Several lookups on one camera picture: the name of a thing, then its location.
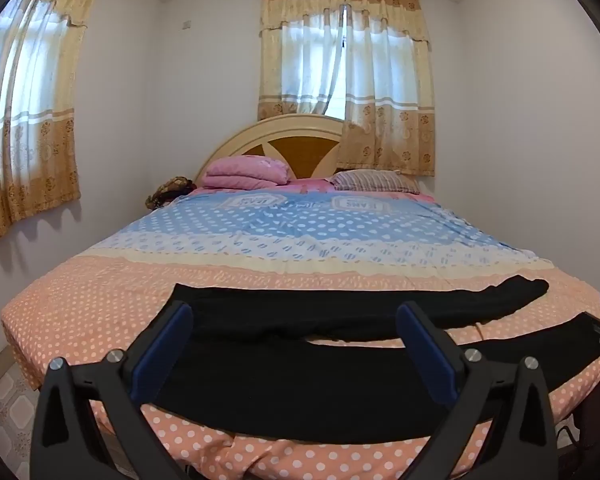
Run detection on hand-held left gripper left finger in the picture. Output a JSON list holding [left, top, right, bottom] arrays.
[[30, 301, 196, 480]]

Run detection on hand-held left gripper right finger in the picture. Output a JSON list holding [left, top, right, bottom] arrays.
[[396, 301, 561, 480]]

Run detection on black pants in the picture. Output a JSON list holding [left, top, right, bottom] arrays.
[[145, 275, 597, 447]]

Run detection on bed with polka dot sheet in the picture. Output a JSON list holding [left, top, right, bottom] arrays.
[[0, 177, 600, 478]]

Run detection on brown patterned bag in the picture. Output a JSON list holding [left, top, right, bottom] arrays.
[[144, 175, 191, 210]]

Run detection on striped pillow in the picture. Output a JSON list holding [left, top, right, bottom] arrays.
[[329, 169, 422, 195]]

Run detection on pink folded blanket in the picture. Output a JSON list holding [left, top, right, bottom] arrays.
[[201, 156, 294, 190]]

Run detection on cream wooden headboard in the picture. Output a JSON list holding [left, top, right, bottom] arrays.
[[194, 114, 349, 186]]

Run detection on beige floral curtain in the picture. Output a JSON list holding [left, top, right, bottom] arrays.
[[0, 0, 104, 246], [258, 0, 437, 178]]

